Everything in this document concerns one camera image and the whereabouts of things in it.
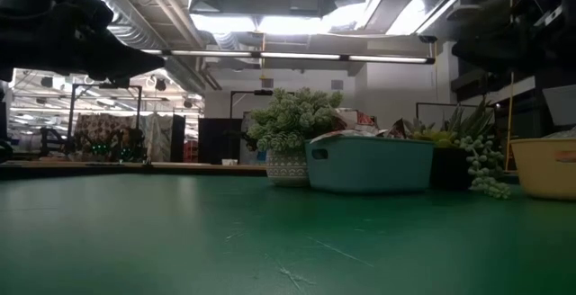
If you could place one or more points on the long LED light bar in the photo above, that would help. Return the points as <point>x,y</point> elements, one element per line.
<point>297,55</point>

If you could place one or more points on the narrow black panel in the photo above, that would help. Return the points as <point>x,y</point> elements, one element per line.
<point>177,137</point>

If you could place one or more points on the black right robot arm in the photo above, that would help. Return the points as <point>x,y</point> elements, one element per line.
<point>517,38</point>

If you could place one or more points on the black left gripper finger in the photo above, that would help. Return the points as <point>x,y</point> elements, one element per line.
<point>126,61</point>

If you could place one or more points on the green table mat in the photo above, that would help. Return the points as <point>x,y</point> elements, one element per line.
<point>180,232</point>

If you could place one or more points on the grey monitor screen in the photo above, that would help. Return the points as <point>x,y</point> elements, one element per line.
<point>562,106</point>

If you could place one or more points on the black aluminium table frame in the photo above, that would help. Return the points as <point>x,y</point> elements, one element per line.
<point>67,173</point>

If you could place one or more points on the mixed succulents in black pot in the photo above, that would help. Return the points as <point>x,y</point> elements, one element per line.
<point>472,151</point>

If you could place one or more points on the yellow plastic basket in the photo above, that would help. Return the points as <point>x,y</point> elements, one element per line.
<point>535,169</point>

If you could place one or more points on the patterned fabric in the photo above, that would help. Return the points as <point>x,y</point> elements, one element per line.
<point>96,124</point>

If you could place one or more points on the pale succulent in patterned pot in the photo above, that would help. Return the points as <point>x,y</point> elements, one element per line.
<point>292,119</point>

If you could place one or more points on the black ceiling camera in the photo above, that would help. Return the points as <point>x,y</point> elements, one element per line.
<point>427,39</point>

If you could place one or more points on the black partition panel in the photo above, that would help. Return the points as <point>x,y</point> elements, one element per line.
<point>220,140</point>

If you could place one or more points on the silver ventilation duct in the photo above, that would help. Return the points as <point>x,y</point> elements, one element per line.
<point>180,70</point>

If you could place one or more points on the black metal rig frame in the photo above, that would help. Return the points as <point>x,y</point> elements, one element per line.
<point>231,106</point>
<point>71,115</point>

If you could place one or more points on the teal plastic basket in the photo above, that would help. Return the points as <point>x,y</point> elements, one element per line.
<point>373,164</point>

